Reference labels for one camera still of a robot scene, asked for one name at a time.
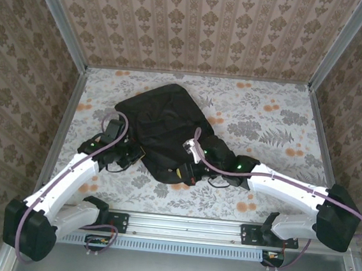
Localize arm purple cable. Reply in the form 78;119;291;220
181;126;362;271
12;102;131;271

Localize aluminium frame post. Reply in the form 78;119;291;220
20;0;96;73
306;0;362;96

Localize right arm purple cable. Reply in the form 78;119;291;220
181;126;362;271

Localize black backpack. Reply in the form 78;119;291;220
107;77;238;191

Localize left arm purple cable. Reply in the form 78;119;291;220
12;102;131;271

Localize aluminium mounting rail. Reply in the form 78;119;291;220
14;198;358;256

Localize gripper thin black cable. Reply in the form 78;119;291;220
105;161;128;174
207;175;232;190

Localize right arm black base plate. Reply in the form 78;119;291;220
239;223;301;251

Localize aluminium table side rail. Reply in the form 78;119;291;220
295;85;360;231
29;64;89;206

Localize grey slotted cable duct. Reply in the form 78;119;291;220
52;229;288;265

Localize left gripper thin black cable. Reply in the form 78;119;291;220
105;161;128;174

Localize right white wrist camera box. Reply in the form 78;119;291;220
181;136;202;164

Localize right gripper thin black cable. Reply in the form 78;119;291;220
207;175;232;190

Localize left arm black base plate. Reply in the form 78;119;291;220
75;208;130;235

